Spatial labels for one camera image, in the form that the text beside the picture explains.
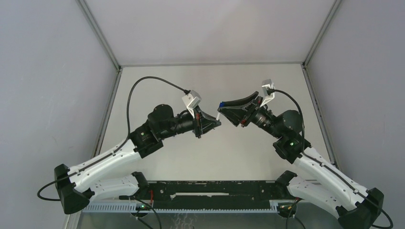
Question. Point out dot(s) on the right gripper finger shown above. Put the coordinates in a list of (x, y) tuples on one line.
[(239, 103), (233, 115)]

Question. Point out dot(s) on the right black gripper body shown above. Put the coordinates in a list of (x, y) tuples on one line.
[(251, 112)]

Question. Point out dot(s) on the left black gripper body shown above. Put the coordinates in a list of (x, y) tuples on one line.
[(197, 122)]

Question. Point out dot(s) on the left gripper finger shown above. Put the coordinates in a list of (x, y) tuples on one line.
[(206, 119), (205, 128)]

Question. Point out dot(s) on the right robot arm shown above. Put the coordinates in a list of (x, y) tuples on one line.
[(353, 205)]

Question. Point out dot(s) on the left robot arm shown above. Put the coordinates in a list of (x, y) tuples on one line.
[(79, 185)]

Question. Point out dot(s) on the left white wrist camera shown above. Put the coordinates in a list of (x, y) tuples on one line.
[(191, 99)]

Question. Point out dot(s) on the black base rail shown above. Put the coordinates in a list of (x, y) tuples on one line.
[(214, 195)]

